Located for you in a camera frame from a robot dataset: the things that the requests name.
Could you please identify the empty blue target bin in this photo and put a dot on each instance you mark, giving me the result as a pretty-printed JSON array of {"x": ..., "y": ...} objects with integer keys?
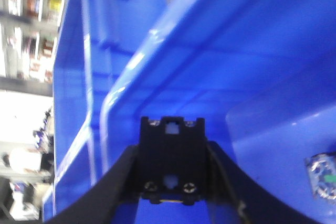
[{"x": 260, "y": 72}]

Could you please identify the blue bin holding buttons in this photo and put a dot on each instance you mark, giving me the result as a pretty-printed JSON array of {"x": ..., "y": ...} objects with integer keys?
[{"x": 96, "y": 40}]

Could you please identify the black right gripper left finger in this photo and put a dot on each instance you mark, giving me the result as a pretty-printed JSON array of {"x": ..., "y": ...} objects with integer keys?
[{"x": 99, "y": 204}]

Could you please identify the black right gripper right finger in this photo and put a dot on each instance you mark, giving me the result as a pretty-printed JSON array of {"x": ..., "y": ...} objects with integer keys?
[{"x": 253, "y": 204}]

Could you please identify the button with clear contact block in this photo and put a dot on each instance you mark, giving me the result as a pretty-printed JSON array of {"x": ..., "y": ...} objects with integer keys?
[{"x": 321, "y": 172}]

